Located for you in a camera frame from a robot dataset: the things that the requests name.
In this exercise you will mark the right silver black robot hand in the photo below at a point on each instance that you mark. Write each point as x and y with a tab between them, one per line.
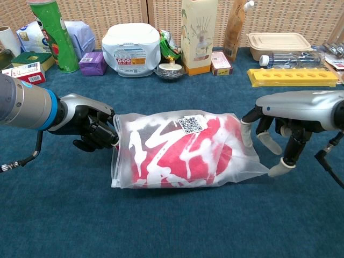
301	104

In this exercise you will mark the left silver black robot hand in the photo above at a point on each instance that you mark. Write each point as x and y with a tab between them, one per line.
80	107

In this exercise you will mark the translucent zip bag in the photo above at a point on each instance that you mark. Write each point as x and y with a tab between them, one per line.
123	126

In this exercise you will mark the red white printed garment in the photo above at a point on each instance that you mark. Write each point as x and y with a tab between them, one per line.
172	158

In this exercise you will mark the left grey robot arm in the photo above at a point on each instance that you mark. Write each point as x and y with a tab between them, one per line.
24	104

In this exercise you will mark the white blue snack bag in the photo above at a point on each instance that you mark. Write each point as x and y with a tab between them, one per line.
80	37

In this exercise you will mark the green snack packet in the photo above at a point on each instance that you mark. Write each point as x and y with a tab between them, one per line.
168	48

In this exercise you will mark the yellow ice tray mould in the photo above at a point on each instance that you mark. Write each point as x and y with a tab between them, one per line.
293	78

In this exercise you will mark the small purple box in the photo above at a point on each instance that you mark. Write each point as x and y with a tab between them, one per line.
92	64

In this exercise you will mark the clear plastic water bottle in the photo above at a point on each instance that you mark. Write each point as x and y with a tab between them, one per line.
290	60

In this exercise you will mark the kraft spiral notebook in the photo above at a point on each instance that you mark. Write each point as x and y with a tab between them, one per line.
340	76

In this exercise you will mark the red white carton box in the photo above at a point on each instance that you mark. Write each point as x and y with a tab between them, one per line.
27	72

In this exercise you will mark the white blister pack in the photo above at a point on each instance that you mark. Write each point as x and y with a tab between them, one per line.
336	51

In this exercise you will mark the beige lidded lunch container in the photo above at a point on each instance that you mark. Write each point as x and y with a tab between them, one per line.
278	43

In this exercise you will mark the green chips can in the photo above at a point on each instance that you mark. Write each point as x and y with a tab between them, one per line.
57	40

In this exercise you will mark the green yellow sponge box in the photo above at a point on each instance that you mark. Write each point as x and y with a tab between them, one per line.
29	57

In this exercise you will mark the white wet wipes tub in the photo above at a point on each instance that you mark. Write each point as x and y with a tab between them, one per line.
129	45

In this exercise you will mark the small pink box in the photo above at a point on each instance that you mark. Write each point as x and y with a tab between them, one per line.
220	63

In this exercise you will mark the woven folding screen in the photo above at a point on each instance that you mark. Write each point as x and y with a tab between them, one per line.
107	16

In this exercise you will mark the brown spout pouch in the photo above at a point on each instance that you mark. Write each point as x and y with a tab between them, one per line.
233	35

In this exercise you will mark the white paper roll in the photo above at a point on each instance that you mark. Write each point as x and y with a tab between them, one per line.
8	40

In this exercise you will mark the blue carpet table cover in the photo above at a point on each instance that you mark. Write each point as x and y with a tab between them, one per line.
80	215

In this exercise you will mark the tall beige orange carton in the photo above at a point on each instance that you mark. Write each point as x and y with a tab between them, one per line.
199	40

